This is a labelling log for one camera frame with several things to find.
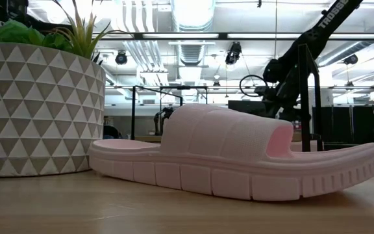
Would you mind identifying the spiky long-leaf artificial plant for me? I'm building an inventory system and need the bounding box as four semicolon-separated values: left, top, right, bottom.
51;0;132;61

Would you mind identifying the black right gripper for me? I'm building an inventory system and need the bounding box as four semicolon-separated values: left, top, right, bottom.
255;81;300;122

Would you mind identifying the dark green serrated aloe plant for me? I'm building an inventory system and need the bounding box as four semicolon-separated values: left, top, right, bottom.
91;51;105;66

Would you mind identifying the black room divider panel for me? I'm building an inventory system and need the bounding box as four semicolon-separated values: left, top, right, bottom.
312;99;374;144

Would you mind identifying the black hanging spotlight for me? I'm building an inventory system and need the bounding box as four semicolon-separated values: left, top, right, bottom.
114;49;129;66
343;53;359;66
224;41;243;66

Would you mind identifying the triangle-patterned white grey plant pot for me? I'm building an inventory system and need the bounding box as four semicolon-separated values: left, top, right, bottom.
0;43;106;178

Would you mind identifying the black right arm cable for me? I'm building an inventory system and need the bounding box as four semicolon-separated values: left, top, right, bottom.
238;74;269;98

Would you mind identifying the light green leafy artificial plant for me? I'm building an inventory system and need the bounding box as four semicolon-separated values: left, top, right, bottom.
0;18;75;53

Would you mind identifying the pink foam slide sandal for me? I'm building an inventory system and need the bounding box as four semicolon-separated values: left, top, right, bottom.
87;103;374;202

